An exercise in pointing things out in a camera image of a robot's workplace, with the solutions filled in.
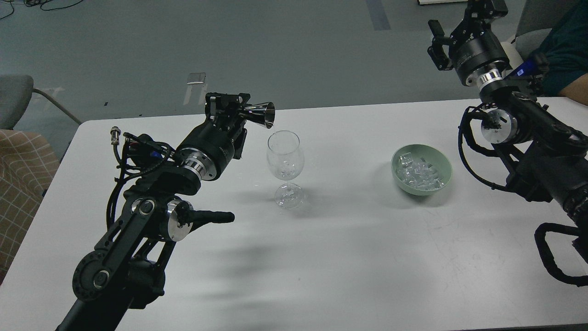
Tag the grey office chair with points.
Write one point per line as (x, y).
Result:
(537, 20)

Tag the pile of ice cubes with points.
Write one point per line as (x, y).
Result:
(419, 173)

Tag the grey chair at left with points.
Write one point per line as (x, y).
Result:
(15, 95)

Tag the steel double jigger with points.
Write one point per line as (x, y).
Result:
(260, 113)

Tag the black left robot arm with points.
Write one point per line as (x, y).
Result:
(146, 215)

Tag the green bowl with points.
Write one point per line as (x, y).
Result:
(432, 155)

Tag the person in dark green shirt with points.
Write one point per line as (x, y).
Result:
(566, 49)

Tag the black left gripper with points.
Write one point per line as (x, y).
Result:
(210, 147)

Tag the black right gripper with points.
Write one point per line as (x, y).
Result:
(472, 43)

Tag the clear wine glass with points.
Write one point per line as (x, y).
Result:
(285, 159)

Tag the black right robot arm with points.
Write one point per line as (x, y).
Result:
(545, 158)

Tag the checked beige cloth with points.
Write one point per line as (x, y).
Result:
(27, 168)

